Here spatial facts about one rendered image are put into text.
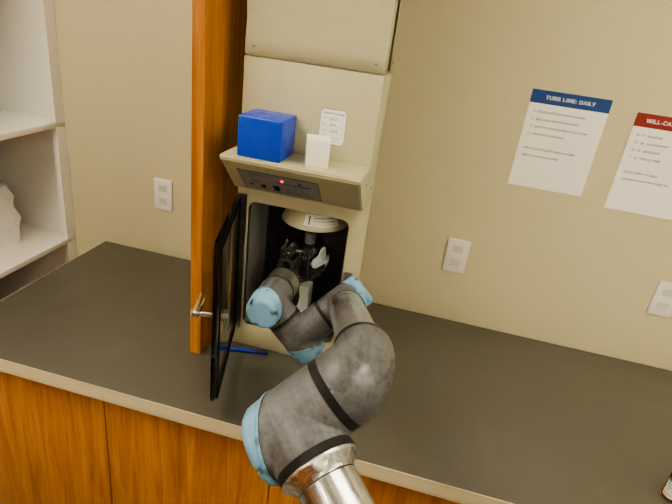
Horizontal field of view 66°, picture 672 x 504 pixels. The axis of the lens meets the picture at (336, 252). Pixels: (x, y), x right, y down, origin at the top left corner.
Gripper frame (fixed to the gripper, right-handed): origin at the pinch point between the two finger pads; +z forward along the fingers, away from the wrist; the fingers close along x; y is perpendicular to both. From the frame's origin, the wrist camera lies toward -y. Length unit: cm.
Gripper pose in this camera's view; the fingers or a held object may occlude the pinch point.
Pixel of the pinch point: (308, 255)
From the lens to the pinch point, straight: 139.4
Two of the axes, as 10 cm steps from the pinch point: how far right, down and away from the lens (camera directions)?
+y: 1.2, -9.0, -4.2
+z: 2.4, -3.9, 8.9
